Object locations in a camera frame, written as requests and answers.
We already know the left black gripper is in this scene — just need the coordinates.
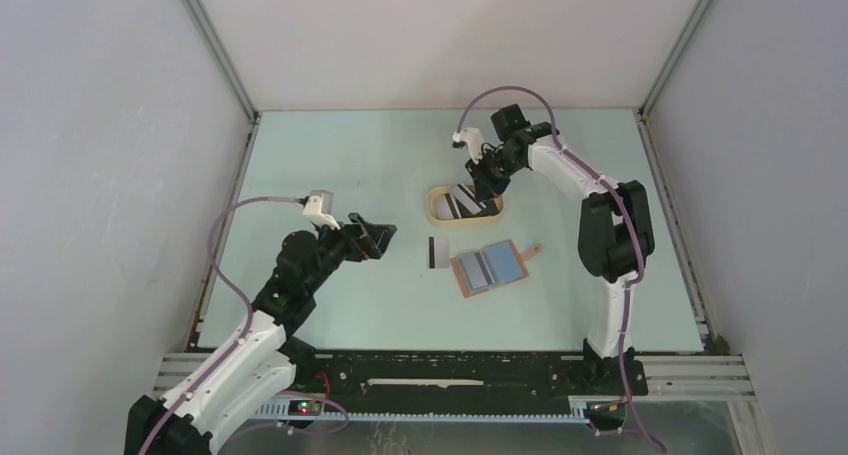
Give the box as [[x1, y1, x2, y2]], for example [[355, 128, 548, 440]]
[[305, 212, 395, 294]]

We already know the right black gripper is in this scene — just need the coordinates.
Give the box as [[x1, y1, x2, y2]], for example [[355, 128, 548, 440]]
[[465, 147, 524, 203]]

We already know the beige oval card tray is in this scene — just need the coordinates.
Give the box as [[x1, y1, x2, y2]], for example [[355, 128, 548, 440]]
[[426, 185, 504, 229]]

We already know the white card black stripe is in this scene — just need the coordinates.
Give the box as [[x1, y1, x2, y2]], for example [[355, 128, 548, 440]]
[[427, 235, 451, 269]]

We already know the brown leather card holder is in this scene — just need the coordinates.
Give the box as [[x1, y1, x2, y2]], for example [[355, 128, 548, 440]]
[[450, 240, 542, 298]]

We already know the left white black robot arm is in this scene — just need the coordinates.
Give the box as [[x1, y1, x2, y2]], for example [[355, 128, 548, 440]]
[[124, 212, 397, 454]]

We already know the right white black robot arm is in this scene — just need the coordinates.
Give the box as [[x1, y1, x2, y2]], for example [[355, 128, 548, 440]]
[[452, 104, 655, 393]]

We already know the white striped card in tray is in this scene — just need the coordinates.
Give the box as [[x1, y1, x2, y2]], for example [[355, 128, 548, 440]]
[[436, 185, 485, 220]]

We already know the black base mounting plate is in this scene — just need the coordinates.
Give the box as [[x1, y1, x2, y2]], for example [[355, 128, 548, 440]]
[[292, 349, 649, 416]]

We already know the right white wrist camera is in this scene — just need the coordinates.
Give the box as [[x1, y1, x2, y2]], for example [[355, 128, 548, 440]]
[[452, 128, 485, 164]]

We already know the aluminium frame rail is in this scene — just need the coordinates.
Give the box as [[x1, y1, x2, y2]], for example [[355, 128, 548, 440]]
[[152, 352, 757, 427]]

